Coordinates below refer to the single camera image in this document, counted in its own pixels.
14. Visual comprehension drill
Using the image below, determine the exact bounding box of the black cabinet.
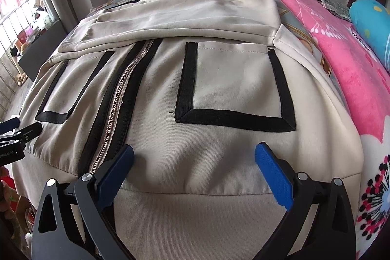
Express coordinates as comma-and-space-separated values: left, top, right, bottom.
18, 19, 68, 82

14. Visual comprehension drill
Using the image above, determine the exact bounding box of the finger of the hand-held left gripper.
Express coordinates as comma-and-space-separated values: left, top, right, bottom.
14, 121, 43, 146
0, 116, 20, 134

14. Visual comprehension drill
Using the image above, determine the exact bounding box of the pink floral blanket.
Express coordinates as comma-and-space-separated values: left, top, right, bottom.
250, 0, 390, 260

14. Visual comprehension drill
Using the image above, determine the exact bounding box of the cream zip jacket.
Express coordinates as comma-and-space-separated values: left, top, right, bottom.
12, 0, 364, 260

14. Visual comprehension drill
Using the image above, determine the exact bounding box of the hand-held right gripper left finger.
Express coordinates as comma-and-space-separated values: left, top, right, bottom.
30, 144, 144, 260

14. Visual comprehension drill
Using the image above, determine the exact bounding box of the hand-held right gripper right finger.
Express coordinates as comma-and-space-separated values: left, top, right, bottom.
254, 142, 357, 260

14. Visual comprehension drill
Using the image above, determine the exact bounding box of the metal window railing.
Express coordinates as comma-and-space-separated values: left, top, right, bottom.
0, 0, 40, 114

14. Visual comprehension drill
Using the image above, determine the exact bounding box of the blue patterned pillow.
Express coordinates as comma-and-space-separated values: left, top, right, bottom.
349, 0, 390, 72

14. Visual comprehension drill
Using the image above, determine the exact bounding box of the fruit print tablecloth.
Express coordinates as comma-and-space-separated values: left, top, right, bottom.
91, 0, 334, 78

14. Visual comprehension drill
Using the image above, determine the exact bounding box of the white plastic bag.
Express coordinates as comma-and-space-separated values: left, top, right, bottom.
32, 11, 49, 28

